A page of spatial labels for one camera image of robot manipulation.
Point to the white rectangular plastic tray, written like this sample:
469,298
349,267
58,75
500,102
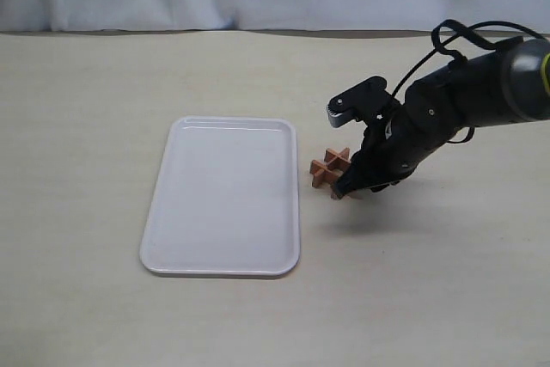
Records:
226,200

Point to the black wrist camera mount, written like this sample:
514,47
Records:
367,102

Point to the wooden notched puzzle piece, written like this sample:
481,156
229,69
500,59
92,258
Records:
337,195

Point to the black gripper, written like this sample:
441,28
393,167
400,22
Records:
392,151

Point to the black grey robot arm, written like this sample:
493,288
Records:
507,86

